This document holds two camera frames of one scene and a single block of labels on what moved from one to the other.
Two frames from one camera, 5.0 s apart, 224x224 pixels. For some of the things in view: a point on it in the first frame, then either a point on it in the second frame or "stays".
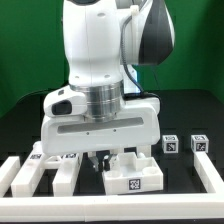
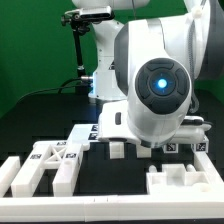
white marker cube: x=145 y=149 stays
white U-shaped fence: x=113 y=208 stays
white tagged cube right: x=199 y=143 stays
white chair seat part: x=130 y=173 to x=175 y=179
